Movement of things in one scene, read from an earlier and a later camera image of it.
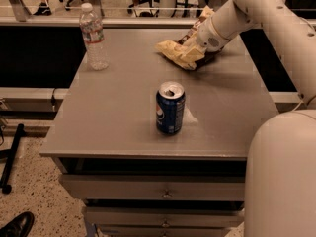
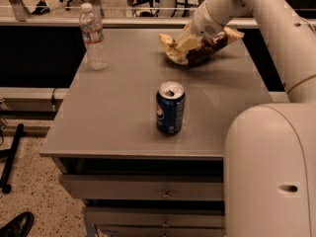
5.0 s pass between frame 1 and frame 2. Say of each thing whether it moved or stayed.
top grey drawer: stayed
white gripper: moved
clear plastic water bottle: stayed
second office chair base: stayed
